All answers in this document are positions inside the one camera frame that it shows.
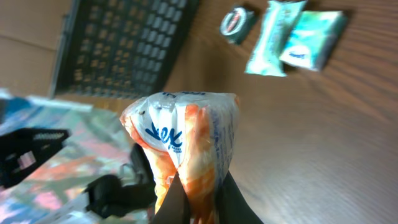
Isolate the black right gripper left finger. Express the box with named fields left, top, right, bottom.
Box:
left=151, top=173, right=191, bottom=224

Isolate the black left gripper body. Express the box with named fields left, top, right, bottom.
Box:
left=1, top=128, right=70, bottom=189

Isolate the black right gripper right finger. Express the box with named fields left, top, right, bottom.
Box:
left=215, top=172, right=264, bottom=224

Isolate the orange tissue pack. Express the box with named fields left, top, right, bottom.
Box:
left=120, top=91, right=239, bottom=223

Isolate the green tissue pack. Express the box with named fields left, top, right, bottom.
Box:
left=279, top=11, right=347, bottom=72

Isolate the light green wipes pack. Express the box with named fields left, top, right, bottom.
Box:
left=244, top=1, right=307, bottom=77

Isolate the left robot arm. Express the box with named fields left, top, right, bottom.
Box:
left=1, top=128, right=156, bottom=223

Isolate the grey plastic shopping basket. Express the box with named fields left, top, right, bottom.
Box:
left=49, top=0, right=200, bottom=100

